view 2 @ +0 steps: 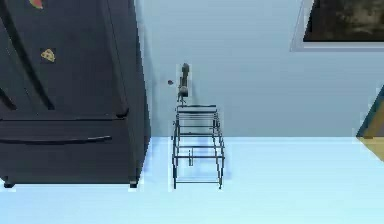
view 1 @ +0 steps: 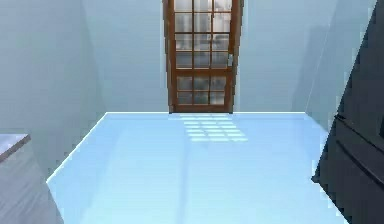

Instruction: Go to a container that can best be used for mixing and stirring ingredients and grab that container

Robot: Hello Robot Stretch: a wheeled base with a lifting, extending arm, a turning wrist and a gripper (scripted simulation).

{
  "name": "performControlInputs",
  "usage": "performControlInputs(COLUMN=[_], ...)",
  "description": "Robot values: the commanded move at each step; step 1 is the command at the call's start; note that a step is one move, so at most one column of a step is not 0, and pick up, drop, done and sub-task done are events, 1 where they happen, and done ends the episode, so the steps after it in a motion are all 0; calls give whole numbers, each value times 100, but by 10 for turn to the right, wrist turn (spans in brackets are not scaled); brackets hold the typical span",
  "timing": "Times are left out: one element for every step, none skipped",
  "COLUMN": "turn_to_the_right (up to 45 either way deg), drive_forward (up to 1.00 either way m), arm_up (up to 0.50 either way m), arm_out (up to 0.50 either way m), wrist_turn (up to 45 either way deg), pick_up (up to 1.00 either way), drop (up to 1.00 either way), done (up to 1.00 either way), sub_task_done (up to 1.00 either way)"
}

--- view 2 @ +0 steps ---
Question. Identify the yellow fridge magnet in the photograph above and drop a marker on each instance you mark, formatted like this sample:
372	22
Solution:
48	55

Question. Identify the yellow wooden cabinet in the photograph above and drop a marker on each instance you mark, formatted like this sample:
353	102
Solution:
375	133

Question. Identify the black fridge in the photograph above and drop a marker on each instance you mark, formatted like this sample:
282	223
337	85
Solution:
73	83

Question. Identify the red green fridge magnet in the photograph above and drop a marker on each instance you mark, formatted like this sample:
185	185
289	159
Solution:
36	3

